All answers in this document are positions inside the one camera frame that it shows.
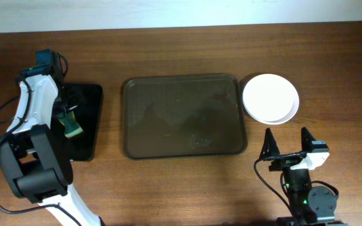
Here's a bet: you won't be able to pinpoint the green yellow sponge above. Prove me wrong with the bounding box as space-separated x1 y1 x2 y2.
57 111 84 139

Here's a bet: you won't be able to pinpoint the black rectangular tray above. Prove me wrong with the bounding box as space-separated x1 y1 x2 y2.
51 83 103 161

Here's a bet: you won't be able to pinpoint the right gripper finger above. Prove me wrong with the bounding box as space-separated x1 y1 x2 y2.
260 128 280 159
301 127 315 153

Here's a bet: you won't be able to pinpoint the white plate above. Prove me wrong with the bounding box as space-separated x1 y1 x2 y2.
243 97 300 125
242 73 300 123

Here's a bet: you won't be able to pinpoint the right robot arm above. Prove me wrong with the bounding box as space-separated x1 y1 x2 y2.
253 127 344 225

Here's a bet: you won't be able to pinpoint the brown plastic serving tray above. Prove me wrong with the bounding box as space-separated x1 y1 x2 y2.
122 73 248 160

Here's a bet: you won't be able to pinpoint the white plate top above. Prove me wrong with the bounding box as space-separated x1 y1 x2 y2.
242 73 300 123

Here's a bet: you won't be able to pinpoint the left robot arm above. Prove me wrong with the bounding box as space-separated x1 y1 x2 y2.
0 49 103 225

